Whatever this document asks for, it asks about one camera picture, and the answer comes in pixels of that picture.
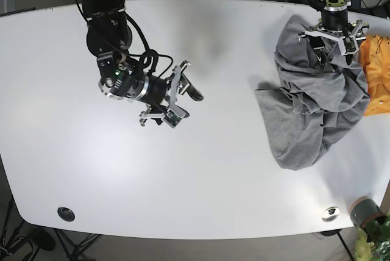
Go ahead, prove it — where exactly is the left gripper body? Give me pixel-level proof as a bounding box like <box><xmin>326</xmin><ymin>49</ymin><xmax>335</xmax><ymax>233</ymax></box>
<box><xmin>317</xmin><ymin>0</ymin><xmax>354</xmax><ymax>51</ymax></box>

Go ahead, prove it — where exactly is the green potted plant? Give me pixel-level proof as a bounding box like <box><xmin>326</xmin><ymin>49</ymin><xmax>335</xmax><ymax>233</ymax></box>
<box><xmin>355</xmin><ymin>216</ymin><xmax>389</xmax><ymax>261</ymax></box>

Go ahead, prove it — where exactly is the black table grommet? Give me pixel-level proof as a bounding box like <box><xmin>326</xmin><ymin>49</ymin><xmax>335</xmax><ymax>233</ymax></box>
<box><xmin>57</xmin><ymin>207</ymin><xmax>76</xmax><ymax>222</ymax></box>

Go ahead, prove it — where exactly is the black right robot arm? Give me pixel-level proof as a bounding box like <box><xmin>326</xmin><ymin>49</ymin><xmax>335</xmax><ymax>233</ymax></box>
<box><xmin>75</xmin><ymin>0</ymin><xmax>204</xmax><ymax>128</ymax></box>

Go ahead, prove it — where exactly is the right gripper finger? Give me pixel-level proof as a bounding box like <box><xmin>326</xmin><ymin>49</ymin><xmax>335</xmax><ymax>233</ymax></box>
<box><xmin>168</xmin><ymin>60</ymin><xmax>204</xmax><ymax>107</ymax></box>
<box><xmin>140</xmin><ymin>103</ymin><xmax>190</xmax><ymax>128</ymax></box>

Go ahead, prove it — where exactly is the grey T-shirt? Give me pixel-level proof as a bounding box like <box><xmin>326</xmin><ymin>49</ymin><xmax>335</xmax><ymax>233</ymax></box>
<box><xmin>255</xmin><ymin>15</ymin><xmax>370</xmax><ymax>171</ymax></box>

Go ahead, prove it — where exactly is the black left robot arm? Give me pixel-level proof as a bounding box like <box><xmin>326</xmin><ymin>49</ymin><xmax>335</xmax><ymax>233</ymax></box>
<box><xmin>298</xmin><ymin>0</ymin><xmax>369</xmax><ymax>65</ymax></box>

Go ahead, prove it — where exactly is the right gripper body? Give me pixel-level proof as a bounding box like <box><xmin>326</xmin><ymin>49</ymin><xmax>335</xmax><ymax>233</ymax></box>
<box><xmin>99</xmin><ymin>66</ymin><xmax>168</xmax><ymax>112</ymax></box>

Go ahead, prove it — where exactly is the orange yellow T-shirt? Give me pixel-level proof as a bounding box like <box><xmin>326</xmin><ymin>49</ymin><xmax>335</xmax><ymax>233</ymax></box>
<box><xmin>359</xmin><ymin>35</ymin><xmax>390</xmax><ymax>116</ymax></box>

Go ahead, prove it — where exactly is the silver table grommet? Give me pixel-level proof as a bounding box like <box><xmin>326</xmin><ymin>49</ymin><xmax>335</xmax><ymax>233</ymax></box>
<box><xmin>322</xmin><ymin>207</ymin><xmax>340</xmax><ymax>223</ymax></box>

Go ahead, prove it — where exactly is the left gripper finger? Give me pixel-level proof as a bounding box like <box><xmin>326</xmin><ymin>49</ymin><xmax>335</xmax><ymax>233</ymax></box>
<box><xmin>298</xmin><ymin>29</ymin><xmax>332</xmax><ymax>66</ymax></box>
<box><xmin>338</xmin><ymin>20</ymin><xmax>369</xmax><ymax>63</ymax></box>

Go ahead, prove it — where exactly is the grey plant pot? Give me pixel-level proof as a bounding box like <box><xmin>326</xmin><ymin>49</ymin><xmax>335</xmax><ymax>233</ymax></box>
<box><xmin>349</xmin><ymin>196</ymin><xmax>387</xmax><ymax>229</ymax></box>

